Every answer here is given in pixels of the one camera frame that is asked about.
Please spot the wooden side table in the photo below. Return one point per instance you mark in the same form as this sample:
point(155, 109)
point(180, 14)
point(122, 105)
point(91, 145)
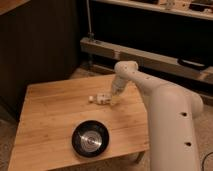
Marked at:
point(51, 111)

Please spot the black handle on rail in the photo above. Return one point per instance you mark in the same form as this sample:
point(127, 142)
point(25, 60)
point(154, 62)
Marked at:
point(192, 65)

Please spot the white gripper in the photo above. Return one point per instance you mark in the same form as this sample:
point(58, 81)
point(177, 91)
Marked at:
point(115, 91)

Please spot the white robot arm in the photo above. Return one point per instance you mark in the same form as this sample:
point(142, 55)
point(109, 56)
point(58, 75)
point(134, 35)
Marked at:
point(171, 110)

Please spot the metal beam rail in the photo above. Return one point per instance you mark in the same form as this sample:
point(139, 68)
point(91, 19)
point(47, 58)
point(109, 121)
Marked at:
point(145, 59)

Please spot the wooden wall shelf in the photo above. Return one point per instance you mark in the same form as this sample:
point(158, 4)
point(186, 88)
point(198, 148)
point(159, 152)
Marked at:
point(176, 7)

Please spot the vertical metal pole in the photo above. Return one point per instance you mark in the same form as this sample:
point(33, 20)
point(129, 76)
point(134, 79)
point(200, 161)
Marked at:
point(90, 32)

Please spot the black ceramic bowl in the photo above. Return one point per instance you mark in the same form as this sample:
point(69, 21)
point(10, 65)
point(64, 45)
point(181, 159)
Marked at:
point(90, 138)

